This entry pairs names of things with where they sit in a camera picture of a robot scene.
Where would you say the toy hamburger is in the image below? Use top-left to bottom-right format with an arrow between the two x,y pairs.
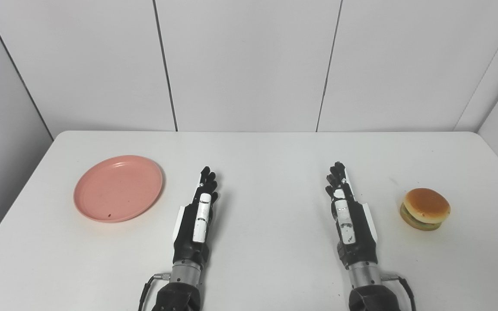
400,188 -> 451,231

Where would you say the pink plastic plate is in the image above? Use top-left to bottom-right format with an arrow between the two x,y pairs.
73,155 -> 164,223

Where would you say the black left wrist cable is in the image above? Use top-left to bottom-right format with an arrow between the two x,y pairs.
138,272 -> 172,311

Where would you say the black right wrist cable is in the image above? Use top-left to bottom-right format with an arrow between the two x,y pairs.
381,272 -> 417,311

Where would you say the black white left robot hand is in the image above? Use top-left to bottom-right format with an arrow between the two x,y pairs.
172,166 -> 220,265

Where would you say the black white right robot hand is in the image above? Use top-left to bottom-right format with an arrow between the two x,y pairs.
326,162 -> 380,270

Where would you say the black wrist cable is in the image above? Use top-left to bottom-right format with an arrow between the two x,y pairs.
138,272 -> 172,311
381,272 -> 417,311

